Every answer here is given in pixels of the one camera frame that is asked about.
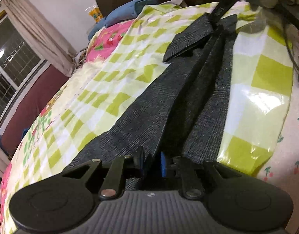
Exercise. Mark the dark grey checked pants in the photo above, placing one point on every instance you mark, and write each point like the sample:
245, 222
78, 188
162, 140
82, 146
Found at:
183, 111

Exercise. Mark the blue pillow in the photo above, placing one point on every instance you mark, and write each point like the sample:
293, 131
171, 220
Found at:
125, 12

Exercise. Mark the green checked plastic sheet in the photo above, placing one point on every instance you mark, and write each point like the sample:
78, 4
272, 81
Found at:
261, 78

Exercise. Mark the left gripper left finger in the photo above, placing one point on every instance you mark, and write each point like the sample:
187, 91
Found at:
122, 168

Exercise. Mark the maroon sofa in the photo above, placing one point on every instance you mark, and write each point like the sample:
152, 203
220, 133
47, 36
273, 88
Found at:
37, 97

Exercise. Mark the right beige curtain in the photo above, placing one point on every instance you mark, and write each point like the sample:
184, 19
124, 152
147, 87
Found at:
43, 37

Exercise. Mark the orange yellow snack bag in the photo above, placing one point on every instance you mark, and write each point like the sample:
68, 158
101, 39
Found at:
94, 12

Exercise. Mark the cherry print bed sheet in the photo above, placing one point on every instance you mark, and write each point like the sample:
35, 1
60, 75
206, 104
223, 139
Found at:
282, 169

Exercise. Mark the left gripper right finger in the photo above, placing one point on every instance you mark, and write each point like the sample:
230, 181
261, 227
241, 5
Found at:
182, 170

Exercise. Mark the floral pink yellow bedspread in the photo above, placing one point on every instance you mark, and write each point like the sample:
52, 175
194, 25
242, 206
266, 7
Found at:
88, 104

